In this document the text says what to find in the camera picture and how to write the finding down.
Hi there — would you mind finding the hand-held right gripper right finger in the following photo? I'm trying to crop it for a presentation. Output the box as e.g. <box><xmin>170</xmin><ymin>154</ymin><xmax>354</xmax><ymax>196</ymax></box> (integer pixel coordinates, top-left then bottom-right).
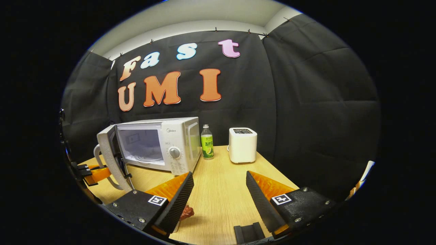
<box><xmin>246</xmin><ymin>170</ymin><xmax>338</xmax><ymax>239</ymax></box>

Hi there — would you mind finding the green label drink bottle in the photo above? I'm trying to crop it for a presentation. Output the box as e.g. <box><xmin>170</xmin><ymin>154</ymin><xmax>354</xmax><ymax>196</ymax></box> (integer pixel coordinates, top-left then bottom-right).
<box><xmin>200</xmin><ymin>124</ymin><xmax>215</xmax><ymax>160</ymax></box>

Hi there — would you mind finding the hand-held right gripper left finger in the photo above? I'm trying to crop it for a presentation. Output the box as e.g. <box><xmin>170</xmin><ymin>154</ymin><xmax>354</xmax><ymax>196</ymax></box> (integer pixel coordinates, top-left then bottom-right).
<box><xmin>103</xmin><ymin>171</ymin><xmax>195</xmax><ymax>237</ymax></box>

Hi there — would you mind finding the reddish brown food piece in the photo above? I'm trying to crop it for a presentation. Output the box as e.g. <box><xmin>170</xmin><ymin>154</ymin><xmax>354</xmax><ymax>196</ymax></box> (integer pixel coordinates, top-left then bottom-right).
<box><xmin>180</xmin><ymin>205</ymin><xmax>195</xmax><ymax>221</ymax></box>

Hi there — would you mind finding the white toaster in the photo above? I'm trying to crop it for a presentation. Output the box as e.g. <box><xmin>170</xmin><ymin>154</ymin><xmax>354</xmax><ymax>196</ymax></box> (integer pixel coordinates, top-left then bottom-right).
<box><xmin>228</xmin><ymin>128</ymin><xmax>258</xmax><ymax>164</ymax></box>

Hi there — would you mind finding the white microwave oven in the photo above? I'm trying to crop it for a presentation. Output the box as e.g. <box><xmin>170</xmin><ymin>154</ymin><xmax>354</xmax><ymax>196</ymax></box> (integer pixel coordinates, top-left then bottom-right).
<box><xmin>94</xmin><ymin>117</ymin><xmax>202</xmax><ymax>191</ymax></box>

